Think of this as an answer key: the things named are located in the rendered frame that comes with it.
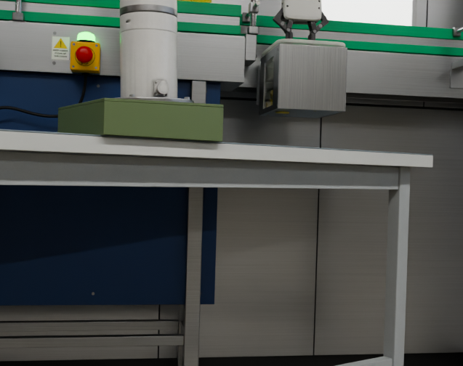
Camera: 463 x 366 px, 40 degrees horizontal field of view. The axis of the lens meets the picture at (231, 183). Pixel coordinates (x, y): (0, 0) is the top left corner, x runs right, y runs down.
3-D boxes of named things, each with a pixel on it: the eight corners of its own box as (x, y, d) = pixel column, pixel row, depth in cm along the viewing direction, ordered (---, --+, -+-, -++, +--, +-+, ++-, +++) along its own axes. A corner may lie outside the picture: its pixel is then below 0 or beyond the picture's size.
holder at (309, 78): (312, 120, 183) (314, 65, 183) (345, 111, 156) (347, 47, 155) (254, 117, 180) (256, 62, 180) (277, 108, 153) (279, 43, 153)
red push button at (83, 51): (93, 49, 157) (92, 46, 153) (93, 64, 157) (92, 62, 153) (76, 47, 156) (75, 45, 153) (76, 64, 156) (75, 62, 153)
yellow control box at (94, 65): (99, 76, 164) (100, 47, 163) (99, 72, 156) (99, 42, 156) (72, 75, 162) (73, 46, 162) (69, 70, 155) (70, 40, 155)
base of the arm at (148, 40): (209, 104, 132) (209, 14, 131) (121, 100, 122) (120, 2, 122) (172, 110, 148) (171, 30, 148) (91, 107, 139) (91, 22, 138)
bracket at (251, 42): (251, 66, 180) (251, 41, 179) (258, 61, 170) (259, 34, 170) (238, 65, 179) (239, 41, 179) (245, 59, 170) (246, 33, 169)
